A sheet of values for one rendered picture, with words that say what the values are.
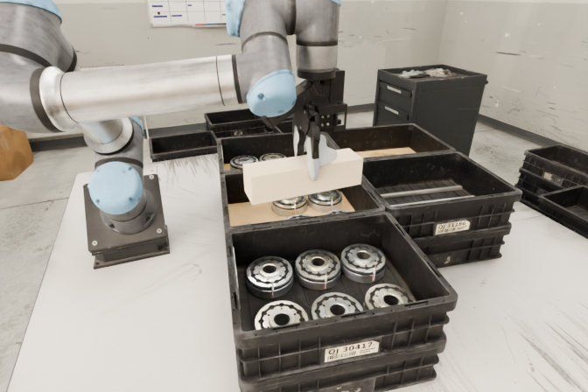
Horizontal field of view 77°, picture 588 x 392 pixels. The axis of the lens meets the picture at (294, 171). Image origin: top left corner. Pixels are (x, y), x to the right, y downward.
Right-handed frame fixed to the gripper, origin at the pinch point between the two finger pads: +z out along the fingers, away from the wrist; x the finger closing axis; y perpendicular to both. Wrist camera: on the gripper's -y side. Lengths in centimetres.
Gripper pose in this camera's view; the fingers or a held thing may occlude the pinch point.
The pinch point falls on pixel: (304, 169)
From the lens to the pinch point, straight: 75.6
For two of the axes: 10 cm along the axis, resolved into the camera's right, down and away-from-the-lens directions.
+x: -3.6, -4.1, 8.4
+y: 9.3, -1.6, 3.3
